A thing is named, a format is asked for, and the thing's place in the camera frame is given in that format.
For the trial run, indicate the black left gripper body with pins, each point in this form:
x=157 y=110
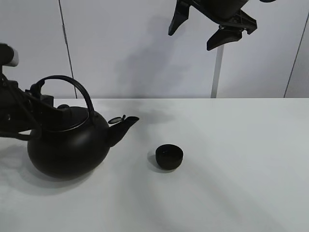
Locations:
x=29 y=110

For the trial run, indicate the white vertical post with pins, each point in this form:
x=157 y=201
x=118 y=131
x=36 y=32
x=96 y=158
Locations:
x=217 y=69

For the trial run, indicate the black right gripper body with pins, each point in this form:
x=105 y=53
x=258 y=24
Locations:
x=227 y=14

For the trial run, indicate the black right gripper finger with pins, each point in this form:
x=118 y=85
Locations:
x=176 y=21
x=224 y=35

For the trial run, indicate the small black teacup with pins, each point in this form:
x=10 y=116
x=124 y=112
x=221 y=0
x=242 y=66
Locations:
x=169 y=156

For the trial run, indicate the black round teapot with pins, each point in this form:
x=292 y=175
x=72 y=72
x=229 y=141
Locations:
x=74 y=140

